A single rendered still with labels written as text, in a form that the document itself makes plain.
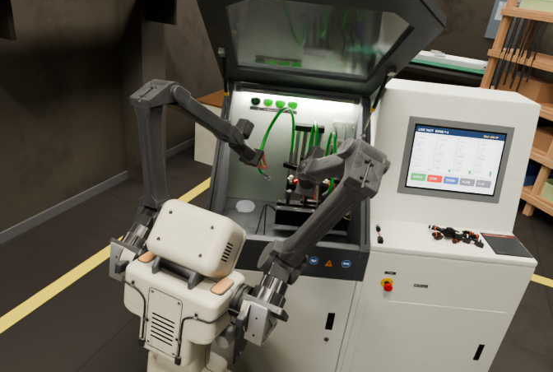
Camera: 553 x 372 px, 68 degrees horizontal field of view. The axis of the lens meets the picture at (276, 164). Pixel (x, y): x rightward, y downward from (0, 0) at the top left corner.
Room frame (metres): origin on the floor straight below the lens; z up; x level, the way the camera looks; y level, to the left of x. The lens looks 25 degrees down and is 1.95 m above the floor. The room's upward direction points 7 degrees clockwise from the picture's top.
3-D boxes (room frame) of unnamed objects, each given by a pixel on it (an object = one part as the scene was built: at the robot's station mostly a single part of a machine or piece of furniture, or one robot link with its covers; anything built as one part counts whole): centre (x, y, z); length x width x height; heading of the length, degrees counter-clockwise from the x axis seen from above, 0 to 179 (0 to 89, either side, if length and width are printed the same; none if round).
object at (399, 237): (1.54, -0.77, 0.96); 0.70 x 0.22 x 0.03; 91
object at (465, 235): (1.54, -0.81, 1.01); 0.23 x 0.11 x 0.06; 91
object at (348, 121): (1.94, -0.31, 1.20); 0.13 x 0.03 x 0.31; 91
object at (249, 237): (1.43, -0.08, 0.87); 0.62 x 0.04 x 0.16; 91
